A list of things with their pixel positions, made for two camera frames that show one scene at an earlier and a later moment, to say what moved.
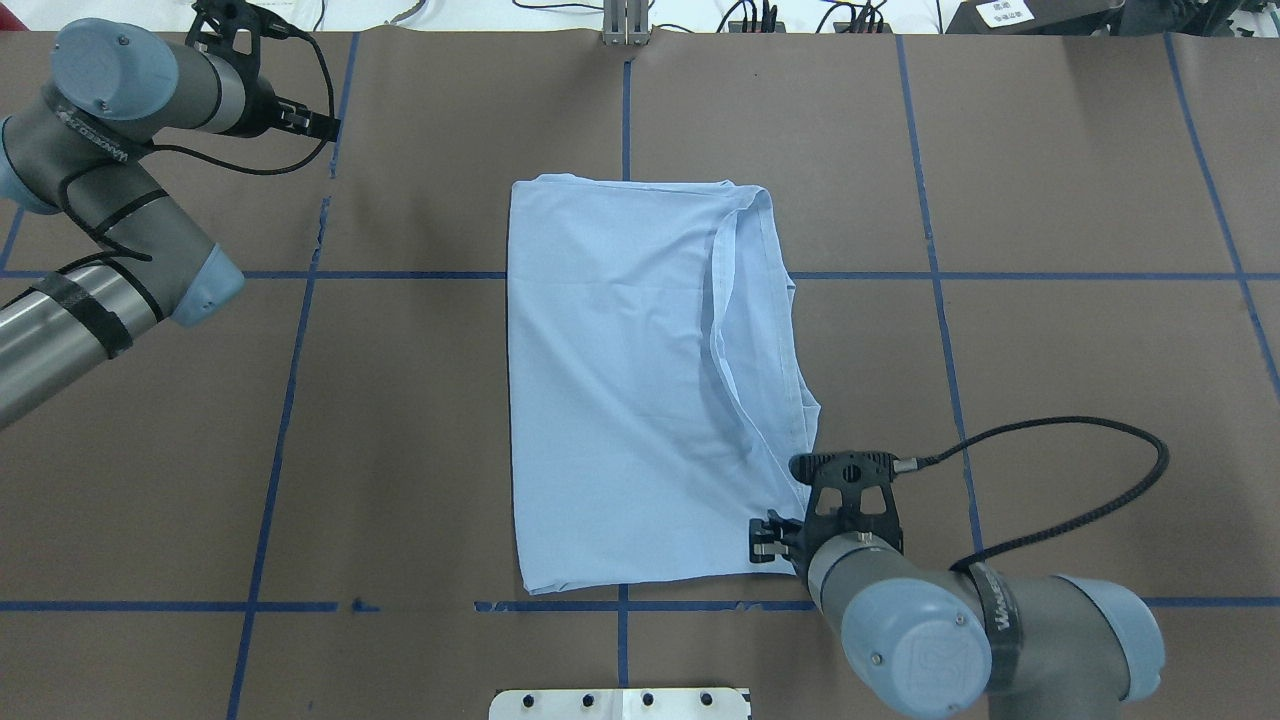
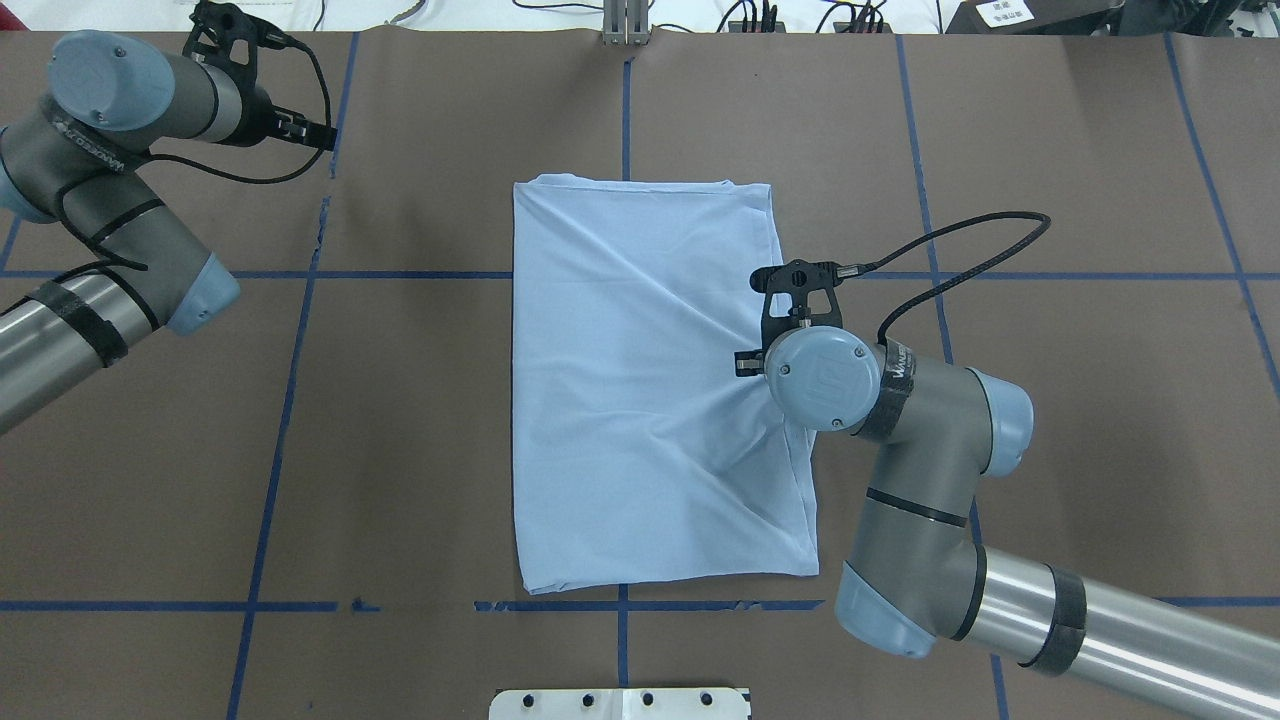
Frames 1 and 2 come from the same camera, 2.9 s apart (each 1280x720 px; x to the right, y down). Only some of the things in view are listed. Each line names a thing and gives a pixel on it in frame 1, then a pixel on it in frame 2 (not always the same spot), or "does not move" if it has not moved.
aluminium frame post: (625, 22) does not move
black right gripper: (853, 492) to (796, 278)
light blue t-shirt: (659, 397) does not move
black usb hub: (748, 26) does not move
